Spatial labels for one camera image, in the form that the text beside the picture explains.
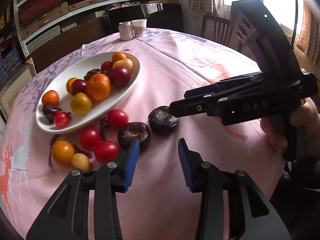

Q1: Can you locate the framed board leaning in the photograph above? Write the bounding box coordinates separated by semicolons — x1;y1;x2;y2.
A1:
1;58;37;122

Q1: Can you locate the blue patterned boxes stack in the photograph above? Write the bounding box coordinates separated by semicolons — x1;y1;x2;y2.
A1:
0;44;25;89

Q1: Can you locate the small tan longan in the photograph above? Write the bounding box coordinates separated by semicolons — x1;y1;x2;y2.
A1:
71;153;91;173

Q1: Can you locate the metal storage shelf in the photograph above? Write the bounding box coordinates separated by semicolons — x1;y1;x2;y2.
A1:
12;0;181;58

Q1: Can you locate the wooden chair right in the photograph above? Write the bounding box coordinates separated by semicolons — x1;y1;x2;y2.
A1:
201;14;243;53

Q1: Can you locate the large red plum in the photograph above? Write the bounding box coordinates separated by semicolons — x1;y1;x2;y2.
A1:
109;67;131;88

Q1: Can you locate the person's right hand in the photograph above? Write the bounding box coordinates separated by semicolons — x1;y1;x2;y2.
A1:
260;97;320;155

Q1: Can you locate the dark red cherry tomato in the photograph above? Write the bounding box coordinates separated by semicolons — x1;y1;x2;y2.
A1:
72;79;87;95

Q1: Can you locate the yellow-orange tomato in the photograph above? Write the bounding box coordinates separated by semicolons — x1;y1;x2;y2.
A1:
71;93;92;115

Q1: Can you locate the dark small plum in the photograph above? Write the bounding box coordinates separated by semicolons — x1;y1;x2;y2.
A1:
42;104;62;124

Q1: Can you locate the dark wooden cabinet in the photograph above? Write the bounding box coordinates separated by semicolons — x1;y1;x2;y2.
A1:
29;16;111;73

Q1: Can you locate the pink deer print tablecloth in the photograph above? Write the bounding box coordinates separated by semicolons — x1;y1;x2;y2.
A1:
0;27;288;240

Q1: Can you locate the white oval plate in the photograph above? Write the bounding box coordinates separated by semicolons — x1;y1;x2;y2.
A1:
36;51;141;134

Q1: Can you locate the red cherry tomato with stem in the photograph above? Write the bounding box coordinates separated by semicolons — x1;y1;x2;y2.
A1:
54;111;71;128

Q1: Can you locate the small orange kumquat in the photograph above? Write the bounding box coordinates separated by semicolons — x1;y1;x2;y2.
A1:
51;140;75;167

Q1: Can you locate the large orange mandarin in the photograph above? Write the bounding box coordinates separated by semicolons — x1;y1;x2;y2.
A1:
86;73;111;101

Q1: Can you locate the pale yellow-pink plum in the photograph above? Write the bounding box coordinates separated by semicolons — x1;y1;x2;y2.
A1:
112;58;134;72

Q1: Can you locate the small orange fruit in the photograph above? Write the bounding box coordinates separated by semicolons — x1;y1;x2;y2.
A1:
66;77;77;95

